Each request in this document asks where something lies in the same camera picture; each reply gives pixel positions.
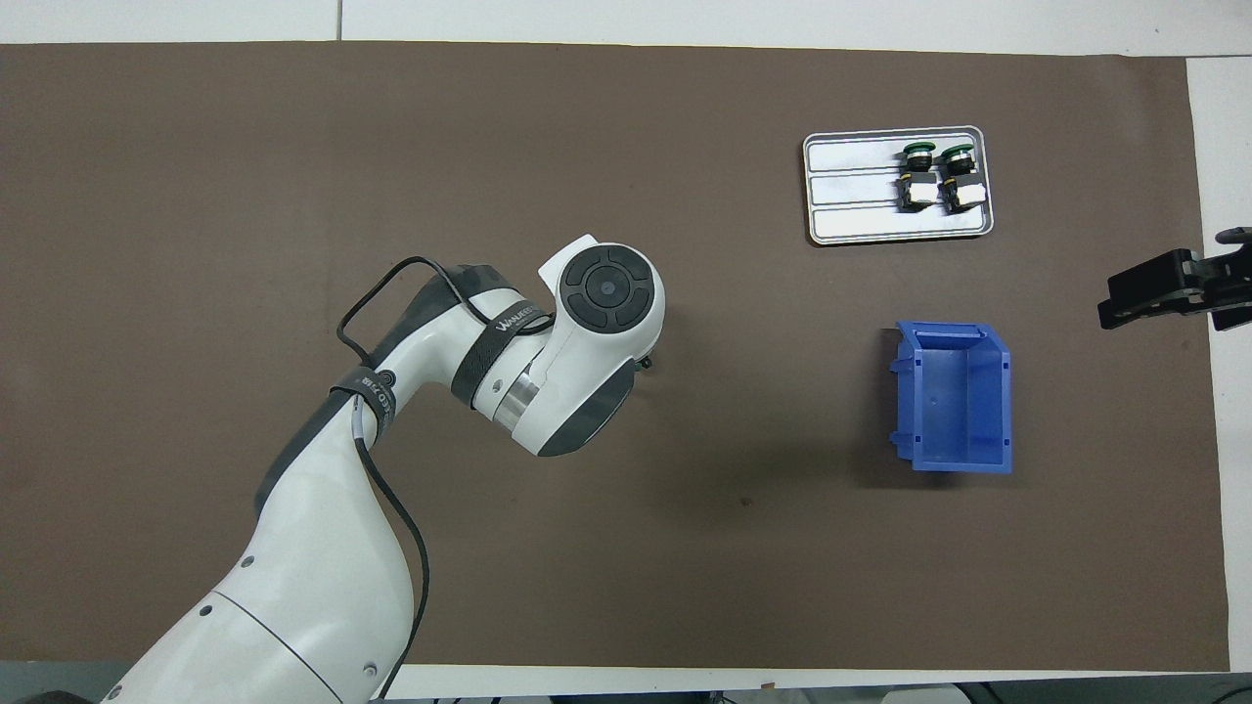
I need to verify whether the blue plastic storage bin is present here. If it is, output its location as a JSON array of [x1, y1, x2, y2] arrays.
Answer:
[[888, 321, 1014, 475]]

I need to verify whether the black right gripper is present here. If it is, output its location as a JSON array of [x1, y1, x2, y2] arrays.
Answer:
[[1097, 249, 1252, 331]]

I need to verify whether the silver metal tray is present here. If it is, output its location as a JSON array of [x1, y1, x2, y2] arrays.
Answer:
[[803, 125, 995, 246]]

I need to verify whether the brown paper table mat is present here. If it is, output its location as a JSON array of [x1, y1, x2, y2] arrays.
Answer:
[[0, 41, 1231, 674]]

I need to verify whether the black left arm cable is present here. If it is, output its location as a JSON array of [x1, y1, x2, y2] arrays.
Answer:
[[335, 256, 534, 685]]

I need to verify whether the green push button switch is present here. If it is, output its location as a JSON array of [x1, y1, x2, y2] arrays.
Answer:
[[937, 143, 986, 214], [896, 142, 940, 211]]

